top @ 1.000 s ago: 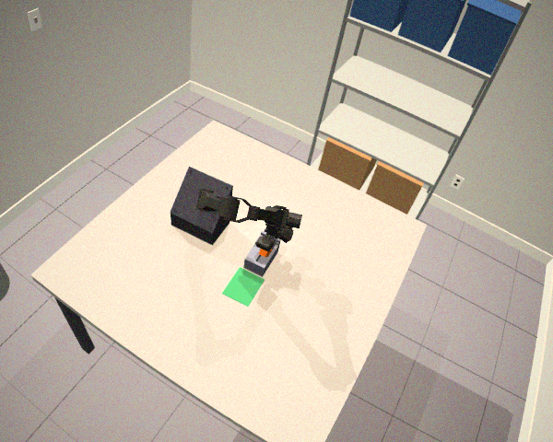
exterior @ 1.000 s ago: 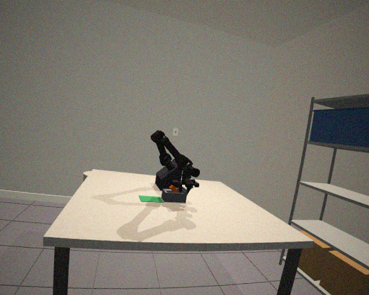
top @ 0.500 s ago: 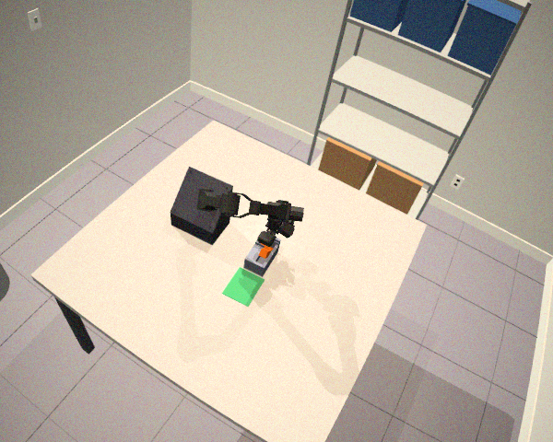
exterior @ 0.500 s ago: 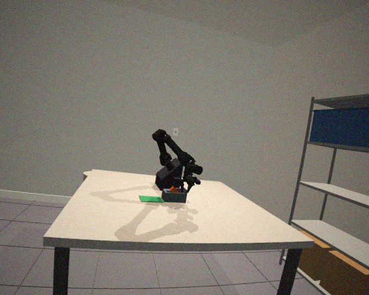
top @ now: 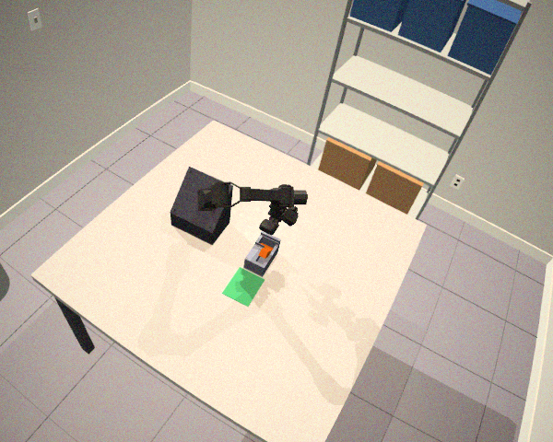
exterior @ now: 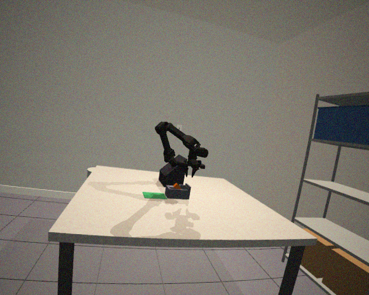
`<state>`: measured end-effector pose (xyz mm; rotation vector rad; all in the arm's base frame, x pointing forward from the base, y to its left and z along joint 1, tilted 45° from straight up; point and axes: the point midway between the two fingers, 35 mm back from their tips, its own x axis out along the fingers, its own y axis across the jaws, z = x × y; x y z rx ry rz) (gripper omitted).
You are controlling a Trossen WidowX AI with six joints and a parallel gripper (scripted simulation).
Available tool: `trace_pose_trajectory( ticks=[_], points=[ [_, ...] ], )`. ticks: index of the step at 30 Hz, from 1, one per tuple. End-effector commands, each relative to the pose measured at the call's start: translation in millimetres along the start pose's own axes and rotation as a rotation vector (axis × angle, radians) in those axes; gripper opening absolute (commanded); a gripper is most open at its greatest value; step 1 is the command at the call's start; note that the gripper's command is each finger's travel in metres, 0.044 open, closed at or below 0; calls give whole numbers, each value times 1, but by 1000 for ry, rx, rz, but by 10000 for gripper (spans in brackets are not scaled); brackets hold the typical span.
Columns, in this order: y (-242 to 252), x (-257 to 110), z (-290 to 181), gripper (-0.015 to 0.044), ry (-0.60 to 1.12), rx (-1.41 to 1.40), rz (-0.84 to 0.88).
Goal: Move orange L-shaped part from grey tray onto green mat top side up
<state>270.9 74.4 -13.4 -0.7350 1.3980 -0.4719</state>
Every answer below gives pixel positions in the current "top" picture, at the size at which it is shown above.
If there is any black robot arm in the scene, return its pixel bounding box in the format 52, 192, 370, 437
198, 181, 308, 227

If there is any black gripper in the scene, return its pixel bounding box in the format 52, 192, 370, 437
259, 204, 286, 235

